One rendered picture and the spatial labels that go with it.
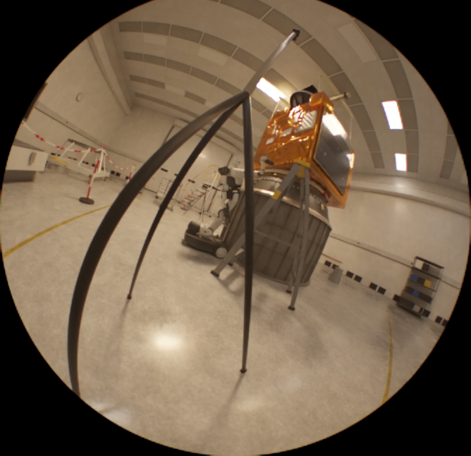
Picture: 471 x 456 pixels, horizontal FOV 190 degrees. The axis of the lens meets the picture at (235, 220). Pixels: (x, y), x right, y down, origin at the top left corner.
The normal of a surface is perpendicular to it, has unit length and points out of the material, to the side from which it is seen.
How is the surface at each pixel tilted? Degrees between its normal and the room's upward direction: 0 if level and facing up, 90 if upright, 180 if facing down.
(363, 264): 90
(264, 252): 90
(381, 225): 90
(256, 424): 0
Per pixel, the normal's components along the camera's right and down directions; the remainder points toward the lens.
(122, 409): 0.38, -0.92
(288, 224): -0.16, -0.01
